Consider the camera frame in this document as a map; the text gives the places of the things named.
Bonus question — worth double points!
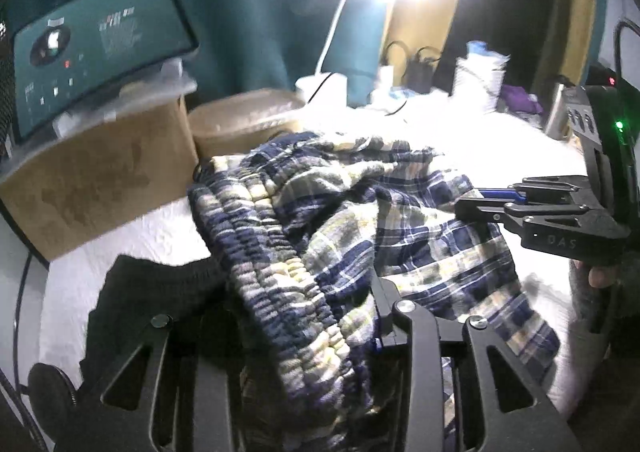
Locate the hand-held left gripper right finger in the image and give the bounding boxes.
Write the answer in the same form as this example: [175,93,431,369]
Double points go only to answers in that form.
[370,277,581,452]

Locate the black mesh chair back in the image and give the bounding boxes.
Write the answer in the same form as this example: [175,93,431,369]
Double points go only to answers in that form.
[0,22,16,158]

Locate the purple cloth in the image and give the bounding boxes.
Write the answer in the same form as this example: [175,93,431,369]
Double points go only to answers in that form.
[500,85,543,115]

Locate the person's right hand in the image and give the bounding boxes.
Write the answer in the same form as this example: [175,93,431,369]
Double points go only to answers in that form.
[589,263,624,290]

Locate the black round object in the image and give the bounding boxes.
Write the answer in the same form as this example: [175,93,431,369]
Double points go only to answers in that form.
[27,364,78,433]

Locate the black cloth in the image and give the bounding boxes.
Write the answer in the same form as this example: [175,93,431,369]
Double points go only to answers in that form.
[87,255,231,383]

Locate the cardboard box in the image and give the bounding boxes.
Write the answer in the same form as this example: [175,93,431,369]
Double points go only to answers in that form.
[0,97,201,263]

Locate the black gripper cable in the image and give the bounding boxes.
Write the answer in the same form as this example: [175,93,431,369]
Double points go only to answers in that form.
[612,18,640,83]

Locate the tan lidded container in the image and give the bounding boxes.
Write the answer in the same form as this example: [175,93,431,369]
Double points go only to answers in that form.
[187,90,306,158]

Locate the blue plastic bag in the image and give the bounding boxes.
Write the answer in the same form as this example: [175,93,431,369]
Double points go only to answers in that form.
[467,40,508,60]

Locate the plaid pants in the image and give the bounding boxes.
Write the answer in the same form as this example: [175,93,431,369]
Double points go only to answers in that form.
[187,132,561,452]

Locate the steel tumbler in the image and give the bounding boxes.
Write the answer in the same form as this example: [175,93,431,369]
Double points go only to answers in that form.
[545,77,576,138]

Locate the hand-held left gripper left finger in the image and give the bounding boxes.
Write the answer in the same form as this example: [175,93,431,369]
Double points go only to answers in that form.
[55,299,246,452]

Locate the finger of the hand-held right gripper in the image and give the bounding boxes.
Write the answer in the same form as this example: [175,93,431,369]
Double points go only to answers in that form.
[480,175,588,205]
[455,197,586,233]

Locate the black charger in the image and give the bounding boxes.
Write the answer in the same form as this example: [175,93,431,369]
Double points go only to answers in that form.
[407,47,441,93]

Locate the black charger cable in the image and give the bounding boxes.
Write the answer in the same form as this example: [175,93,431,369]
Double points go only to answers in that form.
[307,72,333,103]

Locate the white power strip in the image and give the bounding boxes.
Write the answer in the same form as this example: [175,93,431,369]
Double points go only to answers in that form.
[370,87,416,108]

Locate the white plastic basket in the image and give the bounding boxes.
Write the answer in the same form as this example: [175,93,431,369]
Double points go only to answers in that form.
[452,57,506,110]

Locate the clear plastic packaging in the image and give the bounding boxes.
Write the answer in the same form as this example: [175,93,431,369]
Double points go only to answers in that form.
[50,62,196,138]

